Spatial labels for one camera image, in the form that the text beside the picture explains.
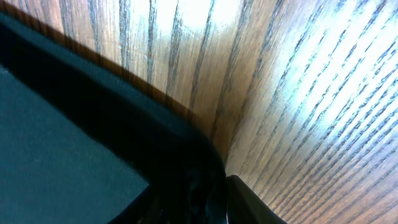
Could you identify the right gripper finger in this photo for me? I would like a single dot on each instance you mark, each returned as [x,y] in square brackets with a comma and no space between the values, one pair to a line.
[245,207]

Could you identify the black t-shirt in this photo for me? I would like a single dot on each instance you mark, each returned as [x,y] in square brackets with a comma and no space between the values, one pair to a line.
[79,144]

